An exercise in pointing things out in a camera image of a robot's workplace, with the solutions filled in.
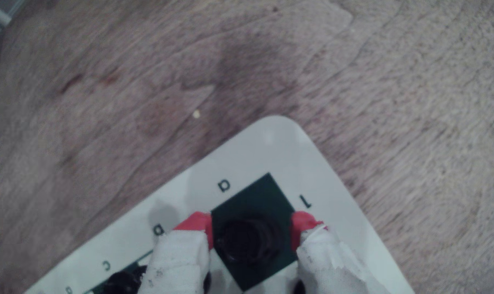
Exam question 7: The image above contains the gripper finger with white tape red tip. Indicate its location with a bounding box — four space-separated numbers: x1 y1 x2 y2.
138 212 213 294
290 211 394 294

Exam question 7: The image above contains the black rook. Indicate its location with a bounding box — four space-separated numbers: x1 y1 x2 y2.
214 215 284 265

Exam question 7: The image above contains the green and white chess mat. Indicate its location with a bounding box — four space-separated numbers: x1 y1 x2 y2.
24 115 415 294

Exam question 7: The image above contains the black bishop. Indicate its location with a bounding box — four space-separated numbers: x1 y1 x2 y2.
103 265 148 294

